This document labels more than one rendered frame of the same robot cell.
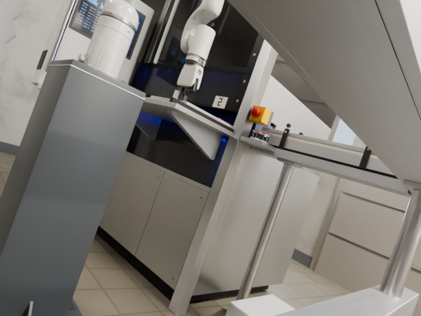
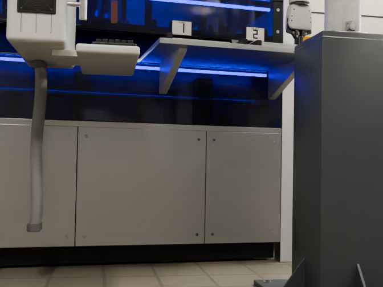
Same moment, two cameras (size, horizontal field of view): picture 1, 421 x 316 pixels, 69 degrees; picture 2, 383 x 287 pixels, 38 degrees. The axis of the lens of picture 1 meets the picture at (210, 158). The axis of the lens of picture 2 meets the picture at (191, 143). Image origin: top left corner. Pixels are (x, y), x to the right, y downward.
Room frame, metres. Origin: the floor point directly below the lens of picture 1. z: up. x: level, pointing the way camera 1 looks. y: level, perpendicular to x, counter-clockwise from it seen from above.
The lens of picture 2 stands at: (0.47, 2.28, 0.44)
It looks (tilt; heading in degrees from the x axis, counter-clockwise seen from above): 2 degrees up; 302
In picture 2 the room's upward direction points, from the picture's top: 1 degrees clockwise
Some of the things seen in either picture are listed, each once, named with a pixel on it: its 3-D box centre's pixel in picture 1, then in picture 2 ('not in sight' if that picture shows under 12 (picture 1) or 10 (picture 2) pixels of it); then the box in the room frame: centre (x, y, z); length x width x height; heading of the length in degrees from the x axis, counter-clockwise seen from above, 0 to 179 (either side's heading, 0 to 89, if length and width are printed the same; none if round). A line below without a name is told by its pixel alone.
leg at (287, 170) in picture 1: (262, 240); not in sight; (1.41, -0.35, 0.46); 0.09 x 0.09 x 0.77; 48
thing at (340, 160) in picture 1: (326, 153); not in sight; (1.31, -0.46, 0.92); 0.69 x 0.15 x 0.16; 48
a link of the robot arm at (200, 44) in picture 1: (200, 43); not in sight; (1.29, 0.20, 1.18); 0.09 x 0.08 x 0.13; 45
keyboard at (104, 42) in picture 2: not in sight; (113, 54); (1.75, 0.79, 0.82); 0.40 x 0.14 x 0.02; 131
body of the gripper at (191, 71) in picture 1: (190, 75); (298, 16); (1.29, 0.20, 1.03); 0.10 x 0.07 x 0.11; 48
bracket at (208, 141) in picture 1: (192, 137); (287, 80); (1.37, 0.11, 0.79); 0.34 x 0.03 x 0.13; 138
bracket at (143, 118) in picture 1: (133, 120); (171, 72); (1.71, 0.47, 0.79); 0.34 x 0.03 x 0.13; 138
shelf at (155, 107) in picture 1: (166, 114); (230, 58); (1.55, 0.28, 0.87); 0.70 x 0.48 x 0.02; 48
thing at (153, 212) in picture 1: (158, 180); (56, 159); (2.49, 0.33, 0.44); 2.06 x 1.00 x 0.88; 48
